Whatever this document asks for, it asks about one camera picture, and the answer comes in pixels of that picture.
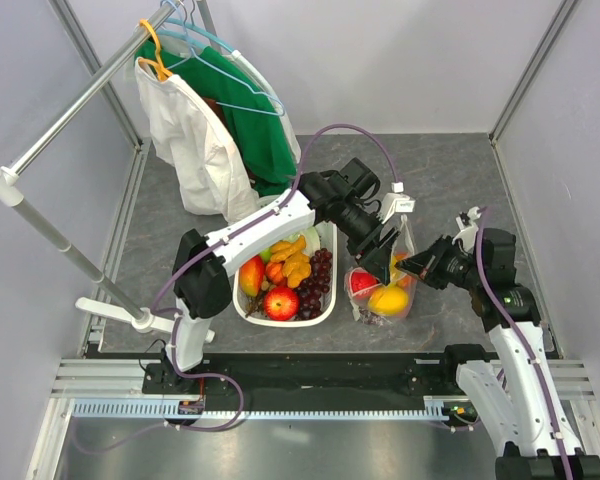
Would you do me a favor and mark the blue clothes hanger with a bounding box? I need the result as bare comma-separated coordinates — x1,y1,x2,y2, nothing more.
158,1,286,117

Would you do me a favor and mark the orange clothes hanger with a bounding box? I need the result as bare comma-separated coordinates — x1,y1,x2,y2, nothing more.
138,19,173,82

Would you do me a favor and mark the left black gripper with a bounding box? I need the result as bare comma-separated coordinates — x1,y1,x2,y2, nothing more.
334,200,401,287

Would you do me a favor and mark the yellow red mango back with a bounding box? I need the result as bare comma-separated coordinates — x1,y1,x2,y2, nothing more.
390,253,412,290

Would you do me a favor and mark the red apple front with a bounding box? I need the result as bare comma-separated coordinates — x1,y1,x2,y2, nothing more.
263,286,299,321

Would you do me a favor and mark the white plastic fruit basket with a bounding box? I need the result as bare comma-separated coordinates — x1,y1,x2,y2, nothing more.
233,222,337,328

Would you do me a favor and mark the dark grape bunch right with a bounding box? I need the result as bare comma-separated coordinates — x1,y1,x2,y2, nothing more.
295,248,333,320

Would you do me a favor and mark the yellow lemon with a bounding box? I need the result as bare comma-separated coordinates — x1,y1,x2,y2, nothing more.
367,285,410,316

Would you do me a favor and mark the red yellow mango left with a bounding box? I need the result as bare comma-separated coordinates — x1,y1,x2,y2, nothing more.
238,255,265,297

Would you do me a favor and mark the small orange pumpkin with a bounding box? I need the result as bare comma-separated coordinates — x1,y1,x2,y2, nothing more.
265,262,286,286

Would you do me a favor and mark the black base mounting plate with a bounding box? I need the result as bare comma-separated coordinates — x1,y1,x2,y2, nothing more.
141,349,501,406

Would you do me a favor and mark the clear polka dot zip bag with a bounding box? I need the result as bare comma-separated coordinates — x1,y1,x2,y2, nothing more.
343,215,420,327

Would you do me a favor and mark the green shirt on hanger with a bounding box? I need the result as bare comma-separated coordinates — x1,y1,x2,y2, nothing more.
161,48,296,196

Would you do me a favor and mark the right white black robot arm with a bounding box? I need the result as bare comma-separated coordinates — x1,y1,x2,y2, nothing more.
396,228,600,479

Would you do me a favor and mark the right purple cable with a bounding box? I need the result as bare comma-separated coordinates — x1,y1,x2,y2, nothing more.
424,205,576,480

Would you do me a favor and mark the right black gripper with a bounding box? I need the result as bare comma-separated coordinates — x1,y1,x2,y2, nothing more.
395,233,485,292

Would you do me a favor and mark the light blue cable duct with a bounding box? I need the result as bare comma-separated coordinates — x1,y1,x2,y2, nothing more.
72,398,470,421

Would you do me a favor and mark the yellow ginger root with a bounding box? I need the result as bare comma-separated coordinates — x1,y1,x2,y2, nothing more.
270,235,312,289

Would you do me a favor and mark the dark purple grape bunch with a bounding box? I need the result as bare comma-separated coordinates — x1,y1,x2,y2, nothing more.
357,308,389,326

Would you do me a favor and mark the red apple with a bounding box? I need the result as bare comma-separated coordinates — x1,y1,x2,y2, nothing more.
349,269,381,299
263,286,299,321

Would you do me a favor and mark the green cabbage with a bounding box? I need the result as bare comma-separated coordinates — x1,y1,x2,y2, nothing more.
285,227,321,256

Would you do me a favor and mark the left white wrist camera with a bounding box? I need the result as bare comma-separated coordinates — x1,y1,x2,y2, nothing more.
379,182,415,224

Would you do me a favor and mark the purple cable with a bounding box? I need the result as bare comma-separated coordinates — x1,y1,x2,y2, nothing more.
69,123,406,454
424,205,576,480

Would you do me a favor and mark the red apple back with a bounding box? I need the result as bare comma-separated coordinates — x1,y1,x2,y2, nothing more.
349,269,381,299

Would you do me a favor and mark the metal clothes rack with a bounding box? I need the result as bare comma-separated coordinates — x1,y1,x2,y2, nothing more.
0,0,216,345

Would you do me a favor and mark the white shirt on hanger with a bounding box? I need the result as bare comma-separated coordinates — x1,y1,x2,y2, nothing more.
134,57,258,223

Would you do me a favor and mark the green apple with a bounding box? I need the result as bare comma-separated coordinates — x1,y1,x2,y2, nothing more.
259,248,272,264

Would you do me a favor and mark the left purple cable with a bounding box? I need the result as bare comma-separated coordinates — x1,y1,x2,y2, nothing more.
69,123,406,454

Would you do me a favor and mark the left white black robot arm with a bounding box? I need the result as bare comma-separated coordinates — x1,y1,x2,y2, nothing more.
164,158,415,393

